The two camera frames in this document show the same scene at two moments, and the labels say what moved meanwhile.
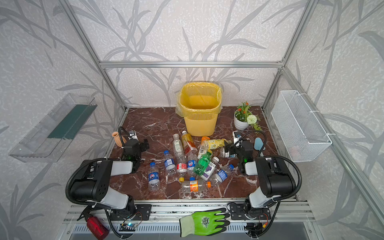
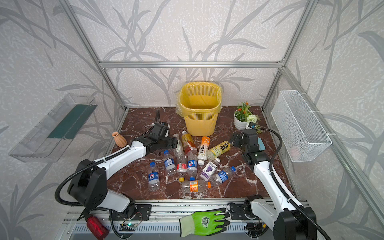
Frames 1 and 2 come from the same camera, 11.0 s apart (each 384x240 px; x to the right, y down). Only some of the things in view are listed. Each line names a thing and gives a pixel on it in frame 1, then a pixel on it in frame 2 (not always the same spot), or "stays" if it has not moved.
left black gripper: [135, 146] to [173, 142]
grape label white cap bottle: [210, 168] stays
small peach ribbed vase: [115, 134] stays
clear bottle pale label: [178, 147] stays
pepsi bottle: [221, 175] stays
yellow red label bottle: [189, 145] stays
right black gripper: [237, 147] to [236, 139]
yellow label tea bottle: [210, 144] to [218, 150]
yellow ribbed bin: [198, 98] stays
